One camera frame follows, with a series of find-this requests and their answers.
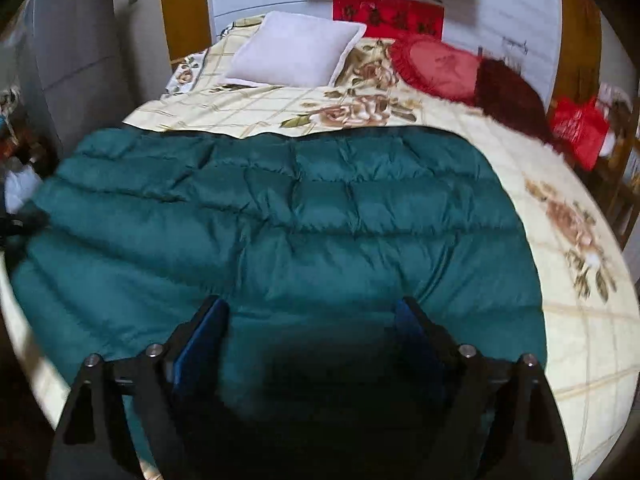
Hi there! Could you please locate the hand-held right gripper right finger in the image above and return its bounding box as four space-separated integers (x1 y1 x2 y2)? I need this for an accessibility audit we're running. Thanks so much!
392 296 573 480

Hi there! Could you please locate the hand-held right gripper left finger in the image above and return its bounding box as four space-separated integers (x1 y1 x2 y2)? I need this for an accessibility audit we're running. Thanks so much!
45 296 231 480

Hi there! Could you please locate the green down jacket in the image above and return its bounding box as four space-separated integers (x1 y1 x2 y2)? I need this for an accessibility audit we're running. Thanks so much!
10 126 548 480

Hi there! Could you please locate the bed with floral sheet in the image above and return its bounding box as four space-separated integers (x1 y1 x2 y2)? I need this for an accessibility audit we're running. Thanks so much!
0 15 640 480

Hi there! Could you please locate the wooden chair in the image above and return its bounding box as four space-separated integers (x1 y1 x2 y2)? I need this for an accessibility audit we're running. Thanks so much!
595 95 640 251

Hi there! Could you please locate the dark red velvet cushion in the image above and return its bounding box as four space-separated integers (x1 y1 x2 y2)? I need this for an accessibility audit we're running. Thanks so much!
475 57 556 143

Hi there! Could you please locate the red plastic bag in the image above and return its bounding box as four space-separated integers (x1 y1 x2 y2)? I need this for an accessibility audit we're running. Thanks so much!
549 96 613 171

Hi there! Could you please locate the red heart cushion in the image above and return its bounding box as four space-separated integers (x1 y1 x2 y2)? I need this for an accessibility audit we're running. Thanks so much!
389 34 483 106

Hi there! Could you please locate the white square pillow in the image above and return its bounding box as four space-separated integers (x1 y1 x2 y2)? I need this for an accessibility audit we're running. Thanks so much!
224 11 368 88

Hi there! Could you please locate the grey wardrobe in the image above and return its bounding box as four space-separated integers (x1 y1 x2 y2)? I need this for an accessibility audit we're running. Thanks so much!
15 0 138 161

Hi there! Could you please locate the orange wooden wall panel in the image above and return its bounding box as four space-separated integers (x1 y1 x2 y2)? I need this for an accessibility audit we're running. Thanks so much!
552 0 603 103
160 0 213 63

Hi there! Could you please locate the red wall banner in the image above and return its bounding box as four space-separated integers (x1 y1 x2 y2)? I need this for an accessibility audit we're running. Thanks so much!
332 0 446 41

